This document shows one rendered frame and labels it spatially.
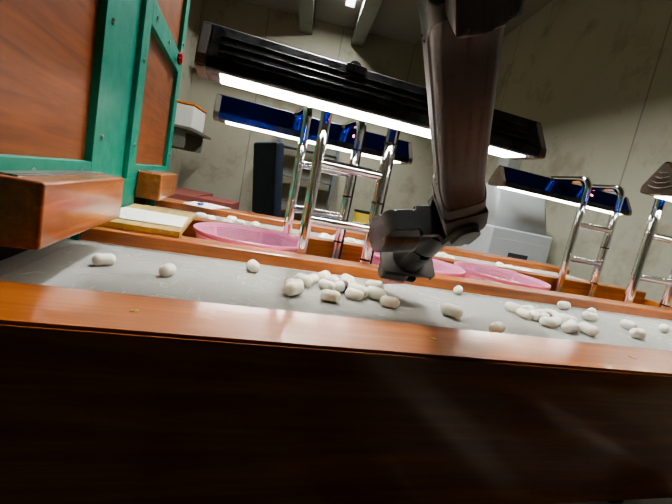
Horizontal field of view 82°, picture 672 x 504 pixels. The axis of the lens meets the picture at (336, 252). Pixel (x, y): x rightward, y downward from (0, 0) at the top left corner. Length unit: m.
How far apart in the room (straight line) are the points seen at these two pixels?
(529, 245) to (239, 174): 4.76
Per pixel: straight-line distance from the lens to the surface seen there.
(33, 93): 0.64
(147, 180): 1.15
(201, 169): 6.96
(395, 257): 0.67
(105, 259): 0.64
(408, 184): 6.99
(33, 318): 0.39
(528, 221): 3.73
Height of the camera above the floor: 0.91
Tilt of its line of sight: 9 degrees down
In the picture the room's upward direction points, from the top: 11 degrees clockwise
